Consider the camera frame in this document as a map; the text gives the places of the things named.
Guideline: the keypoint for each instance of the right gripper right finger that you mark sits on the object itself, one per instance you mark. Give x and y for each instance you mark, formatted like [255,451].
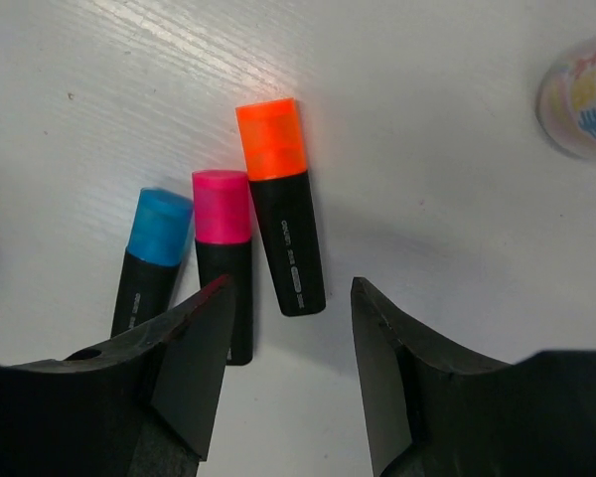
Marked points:
[435,408]

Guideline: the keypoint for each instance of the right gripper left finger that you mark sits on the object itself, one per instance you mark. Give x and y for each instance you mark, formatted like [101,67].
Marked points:
[143,403]

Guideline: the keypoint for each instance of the pink highlighter marker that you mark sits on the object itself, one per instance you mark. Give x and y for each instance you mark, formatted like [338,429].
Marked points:
[223,243]

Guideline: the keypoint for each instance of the orange highlighter marker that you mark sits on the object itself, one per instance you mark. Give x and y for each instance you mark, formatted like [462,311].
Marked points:
[277,169]

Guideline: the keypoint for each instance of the blue highlighter marker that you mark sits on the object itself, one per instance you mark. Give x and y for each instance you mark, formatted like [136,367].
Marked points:
[153,257]

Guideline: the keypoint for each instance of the pink capped small bottle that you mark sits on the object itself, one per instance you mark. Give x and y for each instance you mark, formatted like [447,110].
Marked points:
[566,101]

